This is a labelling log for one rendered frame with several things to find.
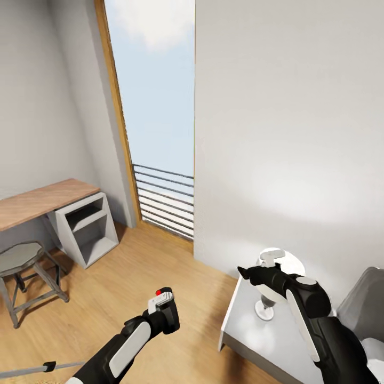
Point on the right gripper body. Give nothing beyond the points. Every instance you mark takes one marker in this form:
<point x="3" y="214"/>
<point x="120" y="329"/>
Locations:
<point x="264" y="275"/>

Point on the digital camera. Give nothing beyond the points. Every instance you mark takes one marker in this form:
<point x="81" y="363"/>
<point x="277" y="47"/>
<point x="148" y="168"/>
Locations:
<point x="172" y="304"/>

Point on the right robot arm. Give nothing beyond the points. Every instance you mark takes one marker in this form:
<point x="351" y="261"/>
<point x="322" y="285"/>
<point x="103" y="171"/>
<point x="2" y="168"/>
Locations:
<point x="334" y="348"/>

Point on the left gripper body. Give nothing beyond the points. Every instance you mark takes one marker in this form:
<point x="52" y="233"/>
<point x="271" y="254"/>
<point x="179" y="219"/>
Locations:
<point x="165" y="318"/>

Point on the camera tripod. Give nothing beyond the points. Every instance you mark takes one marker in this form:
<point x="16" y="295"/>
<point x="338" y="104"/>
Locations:
<point x="47" y="367"/>

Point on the bed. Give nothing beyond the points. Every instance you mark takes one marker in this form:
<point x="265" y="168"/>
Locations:
<point x="362" y="311"/>

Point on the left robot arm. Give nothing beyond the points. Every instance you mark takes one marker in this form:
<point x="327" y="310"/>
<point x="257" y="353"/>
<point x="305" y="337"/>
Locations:
<point x="112" y="362"/>

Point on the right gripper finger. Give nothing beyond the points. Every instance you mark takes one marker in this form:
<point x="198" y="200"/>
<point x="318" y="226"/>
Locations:
<point x="244" y="272"/>

